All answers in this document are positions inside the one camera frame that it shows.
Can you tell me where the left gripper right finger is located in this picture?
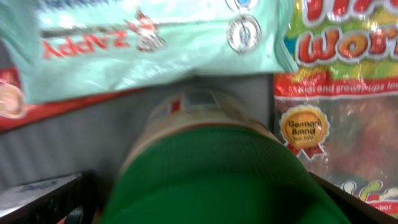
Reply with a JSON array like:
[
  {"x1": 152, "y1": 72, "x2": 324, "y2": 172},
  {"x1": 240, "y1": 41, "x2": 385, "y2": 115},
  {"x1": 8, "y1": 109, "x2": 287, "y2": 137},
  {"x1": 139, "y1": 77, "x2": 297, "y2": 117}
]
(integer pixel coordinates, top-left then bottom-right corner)
[{"x1": 310, "y1": 172, "x2": 397, "y2": 224}]

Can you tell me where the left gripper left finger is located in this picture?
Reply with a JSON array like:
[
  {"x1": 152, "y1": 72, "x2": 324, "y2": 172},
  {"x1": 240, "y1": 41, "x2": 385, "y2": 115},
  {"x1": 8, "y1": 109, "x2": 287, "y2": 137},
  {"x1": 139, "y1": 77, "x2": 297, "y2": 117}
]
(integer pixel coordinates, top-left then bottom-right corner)
[{"x1": 1, "y1": 171, "x2": 100, "y2": 223}]

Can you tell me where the Haribo gummy worms bag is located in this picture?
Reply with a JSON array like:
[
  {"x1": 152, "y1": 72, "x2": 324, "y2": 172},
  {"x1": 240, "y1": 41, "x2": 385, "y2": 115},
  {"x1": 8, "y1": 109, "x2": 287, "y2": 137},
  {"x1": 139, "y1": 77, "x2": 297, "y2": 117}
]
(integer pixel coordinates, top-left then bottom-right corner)
[{"x1": 274, "y1": 0, "x2": 397, "y2": 217}]

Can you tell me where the red Nescafe stick packet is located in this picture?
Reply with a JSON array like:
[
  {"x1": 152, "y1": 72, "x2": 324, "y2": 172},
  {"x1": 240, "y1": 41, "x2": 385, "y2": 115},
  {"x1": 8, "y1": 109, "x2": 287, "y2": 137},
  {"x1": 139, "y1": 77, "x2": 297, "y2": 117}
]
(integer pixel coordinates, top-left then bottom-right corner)
[{"x1": 1, "y1": 67, "x2": 138, "y2": 133}]

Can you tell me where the green lid jar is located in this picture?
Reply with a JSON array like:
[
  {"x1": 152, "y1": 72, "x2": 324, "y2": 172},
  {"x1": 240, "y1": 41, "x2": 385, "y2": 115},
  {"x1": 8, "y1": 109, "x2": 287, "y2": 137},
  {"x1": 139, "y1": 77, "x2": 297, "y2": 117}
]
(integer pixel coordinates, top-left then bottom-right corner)
[{"x1": 102, "y1": 89, "x2": 348, "y2": 224}]

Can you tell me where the mint green snack packet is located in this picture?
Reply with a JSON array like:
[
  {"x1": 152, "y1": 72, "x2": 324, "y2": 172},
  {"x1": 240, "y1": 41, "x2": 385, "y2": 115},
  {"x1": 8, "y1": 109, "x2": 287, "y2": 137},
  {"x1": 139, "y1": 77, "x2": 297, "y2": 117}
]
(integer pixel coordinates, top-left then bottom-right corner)
[{"x1": 1, "y1": 0, "x2": 297, "y2": 104}]

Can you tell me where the grey plastic shopping basket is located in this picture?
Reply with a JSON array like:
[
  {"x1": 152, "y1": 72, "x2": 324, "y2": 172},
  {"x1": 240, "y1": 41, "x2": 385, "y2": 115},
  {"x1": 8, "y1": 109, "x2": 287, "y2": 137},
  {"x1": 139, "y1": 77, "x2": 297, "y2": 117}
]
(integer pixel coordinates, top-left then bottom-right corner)
[{"x1": 1, "y1": 75, "x2": 274, "y2": 189}]

